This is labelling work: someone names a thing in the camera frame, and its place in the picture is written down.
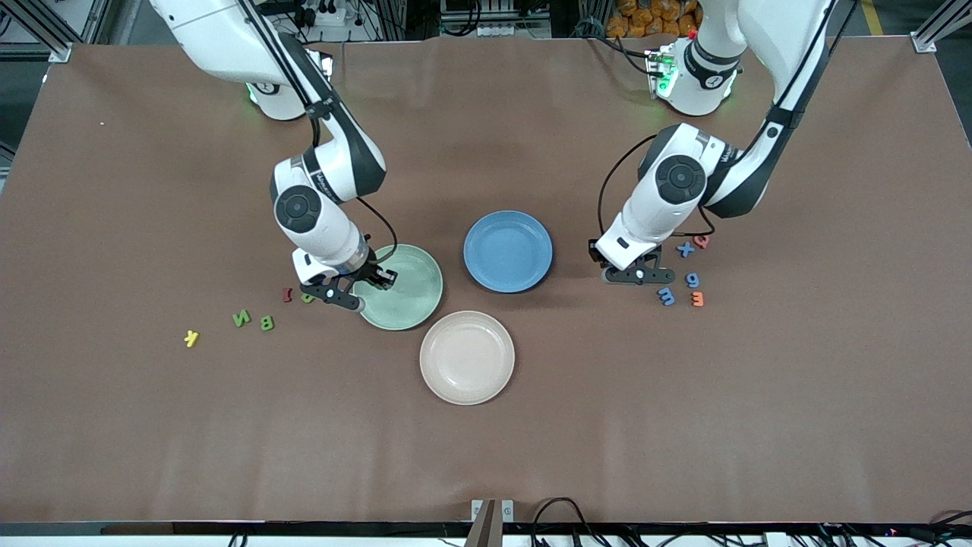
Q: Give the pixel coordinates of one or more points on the green foam letter N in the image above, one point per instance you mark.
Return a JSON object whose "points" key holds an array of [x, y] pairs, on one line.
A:
{"points": [[241, 318]]}

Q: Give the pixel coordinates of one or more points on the silver metal bracket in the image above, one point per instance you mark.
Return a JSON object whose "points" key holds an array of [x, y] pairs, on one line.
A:
{"points": [[507, 510]]}

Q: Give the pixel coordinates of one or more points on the pile of orange objects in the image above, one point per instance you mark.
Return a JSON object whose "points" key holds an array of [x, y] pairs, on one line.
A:
{"points": [[645, 15]]}

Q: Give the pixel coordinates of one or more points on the blue foam number 6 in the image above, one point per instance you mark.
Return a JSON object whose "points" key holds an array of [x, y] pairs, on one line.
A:
{"points": [[692, 279]]}

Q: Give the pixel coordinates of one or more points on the blue foam letter X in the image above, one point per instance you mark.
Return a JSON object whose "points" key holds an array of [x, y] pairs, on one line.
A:
{"points": [[686, 248]]}

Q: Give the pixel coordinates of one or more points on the brown table cover mat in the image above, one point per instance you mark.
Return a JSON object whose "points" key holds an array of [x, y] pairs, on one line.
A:
{"points": [[486, 456]]}

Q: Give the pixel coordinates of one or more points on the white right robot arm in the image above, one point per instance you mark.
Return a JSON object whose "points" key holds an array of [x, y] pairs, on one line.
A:
{"points": [[228, 38]]}

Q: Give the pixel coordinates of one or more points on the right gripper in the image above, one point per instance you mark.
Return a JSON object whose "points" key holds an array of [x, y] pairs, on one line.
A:
{"points": [[370, 271]]}

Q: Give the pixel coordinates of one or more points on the pink foam letter Q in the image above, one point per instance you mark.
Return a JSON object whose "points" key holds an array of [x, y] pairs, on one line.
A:
{"points": [[703, 241]]}

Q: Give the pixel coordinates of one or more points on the long white power strip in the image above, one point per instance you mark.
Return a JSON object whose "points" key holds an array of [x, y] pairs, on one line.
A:
{"points": [[501, 30]]}

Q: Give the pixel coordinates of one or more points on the white power strip with plugs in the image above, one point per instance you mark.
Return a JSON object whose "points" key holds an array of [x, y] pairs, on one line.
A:
{"points": [[326, 15]]}

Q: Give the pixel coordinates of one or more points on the pale pink plate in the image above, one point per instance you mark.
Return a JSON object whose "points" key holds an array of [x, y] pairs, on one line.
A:
{"points": [[467, 357]]}

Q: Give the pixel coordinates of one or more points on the green foam letter B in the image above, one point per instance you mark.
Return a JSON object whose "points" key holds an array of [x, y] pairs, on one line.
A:
{"points": [[266, 323]]}

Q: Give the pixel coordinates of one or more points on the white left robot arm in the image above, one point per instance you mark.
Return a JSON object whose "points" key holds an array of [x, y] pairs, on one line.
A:
{"points": [[790, 45]]}

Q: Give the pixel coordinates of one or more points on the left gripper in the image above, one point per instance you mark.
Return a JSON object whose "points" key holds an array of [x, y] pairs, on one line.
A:
{"points": [[594, 254]]}

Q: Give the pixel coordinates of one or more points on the brown wedge post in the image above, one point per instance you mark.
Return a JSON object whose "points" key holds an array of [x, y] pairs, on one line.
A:
{"points": [[483, 528]]}

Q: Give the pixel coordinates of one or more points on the blue plate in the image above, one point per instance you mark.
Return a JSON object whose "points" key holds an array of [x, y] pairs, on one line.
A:
{"points": [[508, 251]]}

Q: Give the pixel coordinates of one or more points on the green plate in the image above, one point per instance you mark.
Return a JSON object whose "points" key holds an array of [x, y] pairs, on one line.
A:
{"points": [[414, 300]]}

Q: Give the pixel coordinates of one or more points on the blue foam letter E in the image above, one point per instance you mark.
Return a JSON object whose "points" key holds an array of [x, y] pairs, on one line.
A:
{"points": [[667, 296]]}

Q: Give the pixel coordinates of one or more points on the yellow foam letter K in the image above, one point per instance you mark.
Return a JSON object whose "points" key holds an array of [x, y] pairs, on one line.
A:
{"points": [[191, 338]]}

